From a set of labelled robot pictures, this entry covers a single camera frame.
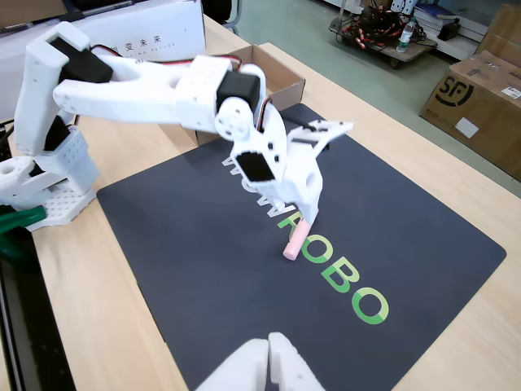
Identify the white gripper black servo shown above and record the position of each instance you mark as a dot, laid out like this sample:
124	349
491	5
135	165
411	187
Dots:
304	179

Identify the pink stick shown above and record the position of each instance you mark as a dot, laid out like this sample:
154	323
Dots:
294	244

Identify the white robot arm with clamp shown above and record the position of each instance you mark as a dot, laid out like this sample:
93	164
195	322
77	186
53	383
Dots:
134	102

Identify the dark mat WOWROBO print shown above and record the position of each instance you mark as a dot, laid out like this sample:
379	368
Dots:
203	252

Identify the open brown cardboard box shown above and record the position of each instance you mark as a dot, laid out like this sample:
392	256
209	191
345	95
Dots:
285	87

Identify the wheeled flat cart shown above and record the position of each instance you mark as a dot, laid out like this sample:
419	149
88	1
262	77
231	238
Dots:
415	51

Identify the clear water bottle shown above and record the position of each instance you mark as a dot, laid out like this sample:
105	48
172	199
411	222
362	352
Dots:
406	34

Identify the cardboard box SF logo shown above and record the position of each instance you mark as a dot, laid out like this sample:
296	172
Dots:
476	110

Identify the white device top right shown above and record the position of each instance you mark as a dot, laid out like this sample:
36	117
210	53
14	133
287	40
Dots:
163	24

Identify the small black device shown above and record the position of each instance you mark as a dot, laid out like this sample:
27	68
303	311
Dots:
449	32

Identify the stack of books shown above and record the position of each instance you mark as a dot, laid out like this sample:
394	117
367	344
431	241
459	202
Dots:
433	14

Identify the green table clamp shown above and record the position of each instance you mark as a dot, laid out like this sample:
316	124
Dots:
18	222

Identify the plain cardboard box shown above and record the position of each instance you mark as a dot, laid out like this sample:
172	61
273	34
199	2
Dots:
502	32

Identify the black aluminium rail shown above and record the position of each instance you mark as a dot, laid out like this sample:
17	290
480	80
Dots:
24	326

